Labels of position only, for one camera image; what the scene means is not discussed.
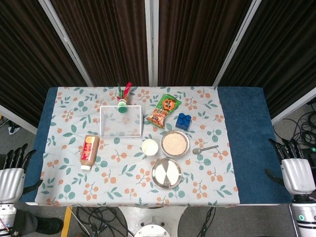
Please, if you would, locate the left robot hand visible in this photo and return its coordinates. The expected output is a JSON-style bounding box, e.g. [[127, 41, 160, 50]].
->
[[0, 143, 44, 202]]

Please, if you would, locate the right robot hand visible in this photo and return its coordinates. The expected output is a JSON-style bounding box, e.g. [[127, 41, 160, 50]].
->
[[264, 138, 316, 198]]

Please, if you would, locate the metal spoon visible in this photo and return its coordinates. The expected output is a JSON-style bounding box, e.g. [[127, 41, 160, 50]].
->
[[192, 145, 219, 155]]

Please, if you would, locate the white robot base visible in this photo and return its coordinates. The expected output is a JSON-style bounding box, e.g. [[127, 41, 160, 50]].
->
[[118, 206, 188, 237]]

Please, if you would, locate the metal bowl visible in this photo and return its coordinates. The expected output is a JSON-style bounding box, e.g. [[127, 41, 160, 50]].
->
[[160, 130, 191, 157]]

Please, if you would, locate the white paper cup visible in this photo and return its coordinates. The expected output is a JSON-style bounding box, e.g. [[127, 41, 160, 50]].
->
[[141, 139, 159, 157]]

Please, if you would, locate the black power strip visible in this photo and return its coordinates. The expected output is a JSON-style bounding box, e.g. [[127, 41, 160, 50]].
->
[[302, 147, 316, 161]]

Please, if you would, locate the black shoe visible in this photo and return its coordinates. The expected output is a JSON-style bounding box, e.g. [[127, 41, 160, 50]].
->
[[36, 217, 64, 234]]

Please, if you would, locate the blue table cloth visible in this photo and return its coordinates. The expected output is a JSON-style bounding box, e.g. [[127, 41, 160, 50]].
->
[[18, 86, 293, 205]]

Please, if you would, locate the brown sauce bottle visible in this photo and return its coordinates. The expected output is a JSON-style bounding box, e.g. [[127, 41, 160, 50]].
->
[[79, 134, 100, 171]]

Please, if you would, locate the floral tablecloth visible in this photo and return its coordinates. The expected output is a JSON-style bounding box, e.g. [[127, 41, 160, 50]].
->
[[34, 86, 241, 207]]

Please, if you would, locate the dark folding screen panel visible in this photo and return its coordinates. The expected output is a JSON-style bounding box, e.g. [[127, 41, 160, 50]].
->
[[0, 0, 93, 135], [213, 0, 316, 125], [145, 0, 262, 87], [38, 0, 158, 87]]

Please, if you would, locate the blue building block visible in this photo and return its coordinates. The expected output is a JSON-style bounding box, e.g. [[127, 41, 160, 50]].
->
[[175, 113, 193, 131]]

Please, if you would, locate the metal plate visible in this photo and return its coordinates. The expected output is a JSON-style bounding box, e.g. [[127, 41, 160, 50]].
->
[[151, 158, 183, 190]]

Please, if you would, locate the green feather shuttlecock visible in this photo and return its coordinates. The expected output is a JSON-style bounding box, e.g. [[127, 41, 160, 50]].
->
[[116, 82, 133, 114]]

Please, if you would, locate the green snack bag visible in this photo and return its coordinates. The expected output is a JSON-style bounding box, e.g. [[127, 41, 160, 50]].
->
[[146, 93, 182, 129]]

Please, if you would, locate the black cable bundle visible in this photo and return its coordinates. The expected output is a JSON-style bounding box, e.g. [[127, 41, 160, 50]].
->
[[71, 206, 134, 237], [273, 101, 316, 154]]

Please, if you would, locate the white wire mesh basket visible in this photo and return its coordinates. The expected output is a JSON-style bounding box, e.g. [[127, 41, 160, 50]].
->
[[99, 105, 144, 138]]

